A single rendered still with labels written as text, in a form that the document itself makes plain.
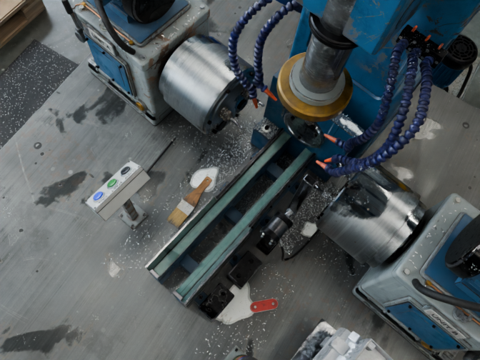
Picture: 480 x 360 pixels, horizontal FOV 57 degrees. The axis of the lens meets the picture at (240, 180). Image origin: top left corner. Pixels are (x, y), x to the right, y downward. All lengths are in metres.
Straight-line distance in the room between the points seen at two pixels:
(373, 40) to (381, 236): 0.54
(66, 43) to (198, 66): 1.70
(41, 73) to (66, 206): 1.38
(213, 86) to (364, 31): 0.54
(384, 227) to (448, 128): 0.73
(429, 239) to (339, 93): 0.44
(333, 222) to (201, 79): 0.54
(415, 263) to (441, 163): 0.64
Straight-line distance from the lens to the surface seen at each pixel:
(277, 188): 1.41
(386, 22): 0.82
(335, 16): 0.86
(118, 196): 1.24
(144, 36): 1.35
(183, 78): 1.31
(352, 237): 1.22
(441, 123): 1.83
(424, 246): 1.22
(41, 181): 1.62
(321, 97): 1.05
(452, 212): 1.28
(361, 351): 1.14
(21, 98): 2.77
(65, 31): 2.98
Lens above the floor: 2.23
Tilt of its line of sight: 69 degrees down
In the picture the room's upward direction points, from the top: 10 degrees clockwise
